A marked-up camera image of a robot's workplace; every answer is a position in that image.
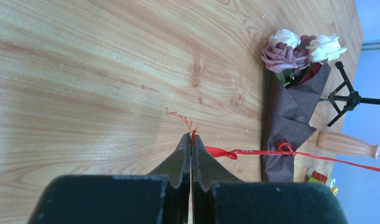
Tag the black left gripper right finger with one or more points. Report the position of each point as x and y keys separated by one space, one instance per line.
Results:
x=207 y=173

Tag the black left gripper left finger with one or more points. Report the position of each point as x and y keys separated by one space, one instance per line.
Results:
x=176 y=167

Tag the red ribbon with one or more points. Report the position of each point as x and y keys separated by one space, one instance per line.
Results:
x=284 y=149

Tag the maroon flower bouquet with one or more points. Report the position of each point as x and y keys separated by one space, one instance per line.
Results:
x=299 y=69

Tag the pink ribbed vase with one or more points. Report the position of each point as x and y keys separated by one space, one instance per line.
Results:
x=338 y=143

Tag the colourful toy block stack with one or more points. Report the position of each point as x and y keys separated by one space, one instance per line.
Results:
x=314 y=176

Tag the black tripod stand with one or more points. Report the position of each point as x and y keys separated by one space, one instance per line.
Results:
x=352 y=100

